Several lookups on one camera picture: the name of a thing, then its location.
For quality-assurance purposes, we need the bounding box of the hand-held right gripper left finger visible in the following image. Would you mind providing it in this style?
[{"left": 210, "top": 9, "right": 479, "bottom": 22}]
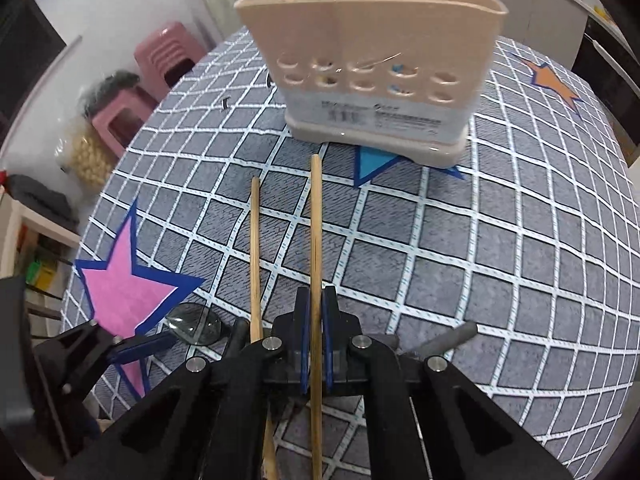
[{"left": 62, "top": 286, "right": 312, "bottom": 480}]

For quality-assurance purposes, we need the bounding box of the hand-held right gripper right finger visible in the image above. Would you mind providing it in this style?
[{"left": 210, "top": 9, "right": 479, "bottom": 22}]
[{"left": 322, "top": 285, "right": 573, "bottom": 480}]

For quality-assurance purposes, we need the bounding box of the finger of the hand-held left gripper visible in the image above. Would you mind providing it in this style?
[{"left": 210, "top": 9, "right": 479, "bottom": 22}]
[{"left": 34, "top": 320, "right": 177, "bottom": 403}]

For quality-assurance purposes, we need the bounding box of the black utensil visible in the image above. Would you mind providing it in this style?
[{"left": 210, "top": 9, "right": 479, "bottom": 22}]
[{"left": 227, "top": 317, "right": 251, "bottom": 361}]

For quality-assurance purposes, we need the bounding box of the long bamboo chopstick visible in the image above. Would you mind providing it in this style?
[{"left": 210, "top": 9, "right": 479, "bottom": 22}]
[
  {"left": 309, "top": 154, "right": 325, "bottom": 480},
  {"left": 250, "top": 176, "right": 278, "bottom": 480}
]

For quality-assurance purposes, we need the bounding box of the beige plastic utensil holder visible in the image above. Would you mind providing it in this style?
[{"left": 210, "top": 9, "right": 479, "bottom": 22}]
[{"left": 234, "top": 0, "right": 510, "bottom": 167}]

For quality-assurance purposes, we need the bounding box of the white wooden shelf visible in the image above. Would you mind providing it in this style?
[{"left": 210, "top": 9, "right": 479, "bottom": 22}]
[{"left": 0, "top": 195, "right": 83, "bottom": 321}]

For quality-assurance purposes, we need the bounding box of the grey checked tablecloth with stars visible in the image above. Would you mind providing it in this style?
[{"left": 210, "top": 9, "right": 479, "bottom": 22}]
[{"left": 60, "top": 25, "right": 636, "bottom": 480}]

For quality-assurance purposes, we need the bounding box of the grey folded cloth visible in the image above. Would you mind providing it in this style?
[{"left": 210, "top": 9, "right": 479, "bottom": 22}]
[{"left": 7, "top": 174, "right": 81, "bottom": 223}]

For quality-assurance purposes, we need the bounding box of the clear bag of yellow balls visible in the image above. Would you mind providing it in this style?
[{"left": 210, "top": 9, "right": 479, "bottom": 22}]
[{"left": 55, "top": 115, "right": 121, "bottom": 191}]

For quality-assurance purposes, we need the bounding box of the single pink plastic stool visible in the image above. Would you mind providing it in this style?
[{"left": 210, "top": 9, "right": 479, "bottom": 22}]
[{"left": 91, "top": 87, "right": 161, "bottom": 161}]

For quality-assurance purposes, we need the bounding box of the black plastic bag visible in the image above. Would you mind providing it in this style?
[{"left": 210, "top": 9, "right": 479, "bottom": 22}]
[{"left": 80, "top": 71, "right": 141, "bottom": 111}]

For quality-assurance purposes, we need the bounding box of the stack of pink plastic stools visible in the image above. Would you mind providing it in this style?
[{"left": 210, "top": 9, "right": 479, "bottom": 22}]
[{"left": 134, "top": 22, "right": 208, "bottom": 101}]

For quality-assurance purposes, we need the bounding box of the black built-in oven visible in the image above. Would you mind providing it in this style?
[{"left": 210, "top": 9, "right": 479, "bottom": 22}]
[{"left": 570, "top": 7, "right": 640, "bottom": 126}]

